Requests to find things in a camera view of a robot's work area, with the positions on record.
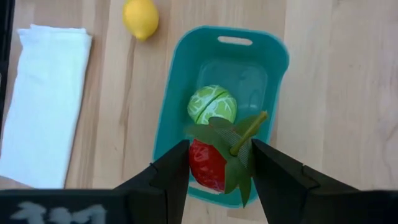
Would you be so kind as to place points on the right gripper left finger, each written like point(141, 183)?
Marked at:
point(164, 186)

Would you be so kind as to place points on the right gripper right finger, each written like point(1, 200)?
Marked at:
point(280, 186)

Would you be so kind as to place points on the red toy strawberry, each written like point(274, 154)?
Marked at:
point(206, 165)

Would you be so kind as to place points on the green toy cabbage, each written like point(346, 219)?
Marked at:
point(211, 102)

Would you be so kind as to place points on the teal plastic tub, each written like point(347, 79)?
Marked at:
point(186, 77)

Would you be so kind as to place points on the white folded cloth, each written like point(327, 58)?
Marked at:
point(43, 109)

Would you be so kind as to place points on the yellow toy lemon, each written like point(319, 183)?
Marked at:
point(140, 18)

